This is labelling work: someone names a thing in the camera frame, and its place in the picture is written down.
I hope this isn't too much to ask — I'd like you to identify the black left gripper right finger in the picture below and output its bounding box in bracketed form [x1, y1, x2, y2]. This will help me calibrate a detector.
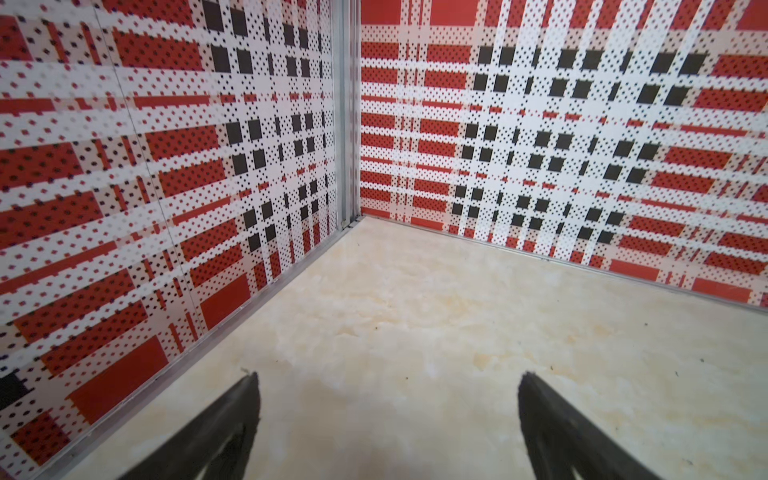
[518, 372, 658, 479]

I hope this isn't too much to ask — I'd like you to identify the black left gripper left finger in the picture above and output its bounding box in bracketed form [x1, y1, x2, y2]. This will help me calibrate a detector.
[122, 372, 261, 479]

